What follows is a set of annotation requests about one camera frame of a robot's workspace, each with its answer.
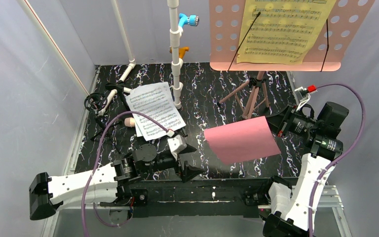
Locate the orange clip on pipe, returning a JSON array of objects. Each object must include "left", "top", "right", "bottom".
[{"left": 178, "top": 47, "right": 190, "bottom": 59}]

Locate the pink music stand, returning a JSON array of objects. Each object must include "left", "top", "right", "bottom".
[{"left": 208, "top": 0, "right": 377, "bottom": 120}]

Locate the pink sheet music page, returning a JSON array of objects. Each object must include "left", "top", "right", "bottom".
[{"left": 204, "top": 116, "right": 281, "bottom": 164}]

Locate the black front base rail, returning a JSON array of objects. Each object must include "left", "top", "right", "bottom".
[{"left": 98, "top": 176, "right": 303, "bottom": 218}]

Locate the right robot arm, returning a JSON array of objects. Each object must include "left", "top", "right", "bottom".
[{"left": 263, "top": 102, "right": 349, "bottom": 237}]

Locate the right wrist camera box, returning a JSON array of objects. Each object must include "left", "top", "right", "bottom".
[{"left": 294, "top": 85, "right": 317, "bottom": 111}]

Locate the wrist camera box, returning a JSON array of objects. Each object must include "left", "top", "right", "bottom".
[
  {"left": 167, "top": 132, "right": 187, "bottom": 161},
  {"left": 294, "top": 85, "right": 317, "bottom": 111}
]

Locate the white PVC pipe frame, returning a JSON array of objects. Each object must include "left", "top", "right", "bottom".
[{"left": 17, "top": 0, "right": 184, "bottom": 117}]

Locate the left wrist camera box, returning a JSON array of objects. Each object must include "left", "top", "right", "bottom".
[{"left": 167, "top": 132, "right": 187, "bottom": 161}]

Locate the blue clip on pipe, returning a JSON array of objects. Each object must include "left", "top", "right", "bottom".
[{"left": 178, "top": 13, "right": 199, "bottom": 27}]

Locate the white sheet music page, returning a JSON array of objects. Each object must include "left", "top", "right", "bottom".
[
  {"left": 125, "top": 81, "right": 181, "bottom": 138},
  {"left": 133, "top": 105, "right": 186, "bottom": 141}
]

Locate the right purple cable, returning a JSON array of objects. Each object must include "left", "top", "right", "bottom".
[{"left": 307, "top": 83, "right": 367, "bottom": 237}]

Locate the yellow sheet music page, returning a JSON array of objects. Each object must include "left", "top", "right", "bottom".
[{"left": 236, "top": 0, "right": 336, "bottom": 65}]

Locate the pink microphone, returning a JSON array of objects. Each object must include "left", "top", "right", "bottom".
[{"left": 124, "top": 117, "right": 136, "bottom": 127}]

